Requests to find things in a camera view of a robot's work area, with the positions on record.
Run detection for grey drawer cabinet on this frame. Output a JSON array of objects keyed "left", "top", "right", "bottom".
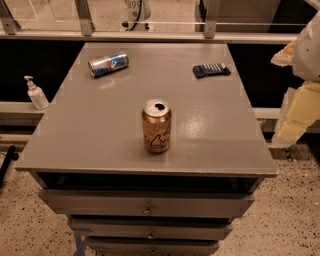
[{"left": 17, "top": 43, "right": 276, "bottom": 256}]

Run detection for grey drawer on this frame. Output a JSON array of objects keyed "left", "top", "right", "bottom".
[
  {"left": 69, "top": 218, "right": 232, "bottom": 240},
  {"left": 87, "top": 237, "right": 219, "bottom": 256},
  {"left": 39, "top": 189, "right": 254, "bottom": 218}
]

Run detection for orange LaCroix can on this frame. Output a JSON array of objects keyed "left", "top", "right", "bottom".
[{"left": 142, "top": 99, "right": 172, "bottom": 153}]

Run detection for black pole at left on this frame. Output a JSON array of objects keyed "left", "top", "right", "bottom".
[{"left": 0, "top": 145, "right": 19, "bottom": 186}]

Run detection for top grey drawer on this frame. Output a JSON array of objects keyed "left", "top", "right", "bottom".
[{"left": 39, "top": 189, "right": 254, "bottom": 218}]

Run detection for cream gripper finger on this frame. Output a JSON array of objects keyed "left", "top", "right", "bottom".
[
  {"left": 272, "top": 81, "right": 320, "bottom": 147},
  {"left": 271, "top": 41, "right": 296, "bottom": 67}
]

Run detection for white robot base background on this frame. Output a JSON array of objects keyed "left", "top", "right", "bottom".
[{"left": 122, "top": 0, "right": 151, "bottom": 31}]

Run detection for bottom grey drawer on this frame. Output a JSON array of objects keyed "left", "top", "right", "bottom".
[{"left": 87, "top": 237, "right": 219, "bottom": 256}]

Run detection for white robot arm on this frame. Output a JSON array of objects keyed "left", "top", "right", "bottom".
[{"left": 271, "top": 11, "right": 320, "bottom": 148}]

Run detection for blue silver Red Bull can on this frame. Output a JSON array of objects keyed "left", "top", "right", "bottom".
[{"left": 88, "top": 51, "right": 129, "bottom": 78}]

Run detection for grey metal railing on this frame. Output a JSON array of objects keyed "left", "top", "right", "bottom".
[{"left": 0, "top": 0, "right": 298, "bottom": 44}]

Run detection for white pump sanitizer bottle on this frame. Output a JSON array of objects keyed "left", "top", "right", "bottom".
[{"left": 24, "top": 76, "right": 49, "bottom": 110}]

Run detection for middle grey drawer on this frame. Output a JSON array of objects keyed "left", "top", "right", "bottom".
[{"left": 69, "top": 218, "right": 232, "bottom": 240}]

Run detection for blue rxbar blueberry bar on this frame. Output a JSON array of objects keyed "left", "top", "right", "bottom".
[{"left": 192, "top": 63, "right": 231, "bottom": 79}]

